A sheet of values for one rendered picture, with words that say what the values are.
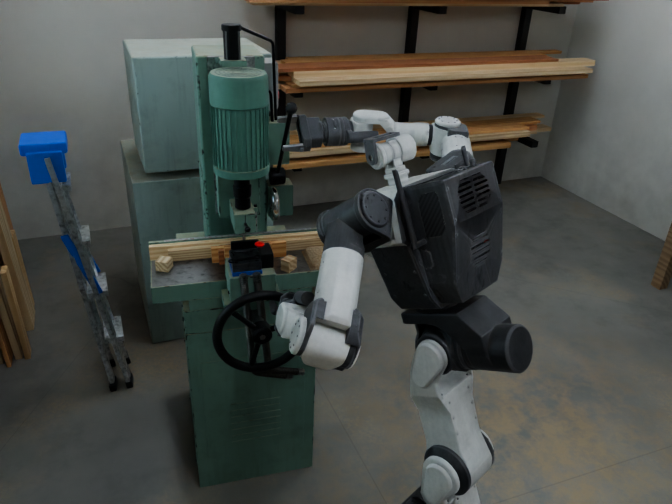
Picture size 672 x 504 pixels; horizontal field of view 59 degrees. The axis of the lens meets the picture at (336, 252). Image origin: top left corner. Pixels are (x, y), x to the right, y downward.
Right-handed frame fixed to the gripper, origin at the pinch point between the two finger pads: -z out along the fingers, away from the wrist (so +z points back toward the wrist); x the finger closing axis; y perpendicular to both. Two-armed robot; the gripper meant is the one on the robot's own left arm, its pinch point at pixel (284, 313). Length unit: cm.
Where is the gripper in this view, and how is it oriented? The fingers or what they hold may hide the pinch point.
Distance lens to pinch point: 168.8
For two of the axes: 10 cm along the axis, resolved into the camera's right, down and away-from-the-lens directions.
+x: 1.9, -9.8, 0.9
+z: 2.5, -0.4, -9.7
